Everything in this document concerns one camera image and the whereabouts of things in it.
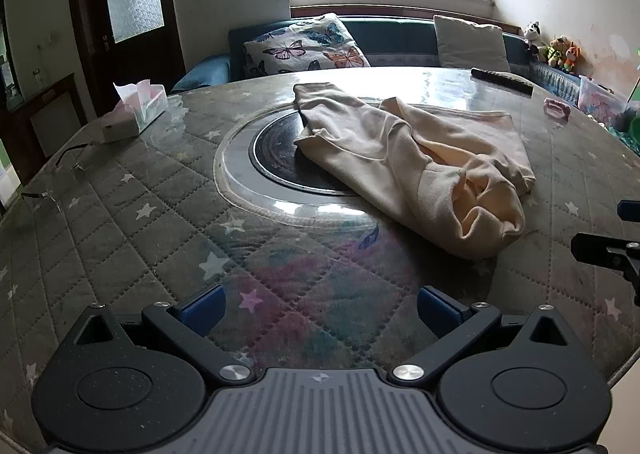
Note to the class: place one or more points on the butterfly print pillow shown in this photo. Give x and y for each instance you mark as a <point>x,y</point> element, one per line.
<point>305,46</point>

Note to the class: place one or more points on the green plush toy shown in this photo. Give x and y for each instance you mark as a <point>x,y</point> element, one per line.
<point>554,53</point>

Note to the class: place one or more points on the black and white plush toy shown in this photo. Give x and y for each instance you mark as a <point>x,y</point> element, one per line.
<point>533,36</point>

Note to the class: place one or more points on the round black cooktop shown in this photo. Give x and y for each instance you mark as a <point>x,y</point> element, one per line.
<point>275,154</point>

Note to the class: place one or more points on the pink plastic clip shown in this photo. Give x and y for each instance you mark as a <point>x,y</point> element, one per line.
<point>557,109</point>

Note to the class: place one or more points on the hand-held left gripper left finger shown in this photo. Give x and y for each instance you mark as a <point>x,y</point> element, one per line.
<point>202,308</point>

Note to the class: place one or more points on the dark wooden cabinet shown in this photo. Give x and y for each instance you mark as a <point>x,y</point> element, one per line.
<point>45,119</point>

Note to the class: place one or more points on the orange plush toy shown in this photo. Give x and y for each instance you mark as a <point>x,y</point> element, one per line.
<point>572,56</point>

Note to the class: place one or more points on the clear plastic storage box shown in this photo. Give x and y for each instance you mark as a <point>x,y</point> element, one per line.
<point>602,99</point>

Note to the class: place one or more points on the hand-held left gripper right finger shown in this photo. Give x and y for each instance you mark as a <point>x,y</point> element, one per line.
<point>439,308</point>

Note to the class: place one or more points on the plain white pillow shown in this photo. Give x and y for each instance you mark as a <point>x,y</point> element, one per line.
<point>470,41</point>

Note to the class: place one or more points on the dark wooden glass door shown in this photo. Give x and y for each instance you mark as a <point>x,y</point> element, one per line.
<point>125,9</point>

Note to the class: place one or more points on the white tissue box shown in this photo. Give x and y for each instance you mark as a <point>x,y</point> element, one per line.
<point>137,111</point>

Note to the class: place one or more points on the cream sweatshirt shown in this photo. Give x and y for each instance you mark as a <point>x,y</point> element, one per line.
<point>400,154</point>

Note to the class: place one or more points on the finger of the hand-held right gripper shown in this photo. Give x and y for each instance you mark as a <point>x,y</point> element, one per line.
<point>600,249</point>
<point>630,210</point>

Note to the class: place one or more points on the black remote control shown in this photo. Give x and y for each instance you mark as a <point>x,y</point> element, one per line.
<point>502,79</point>

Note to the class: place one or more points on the blue sofa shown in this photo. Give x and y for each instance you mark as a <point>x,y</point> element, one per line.
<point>395,41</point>

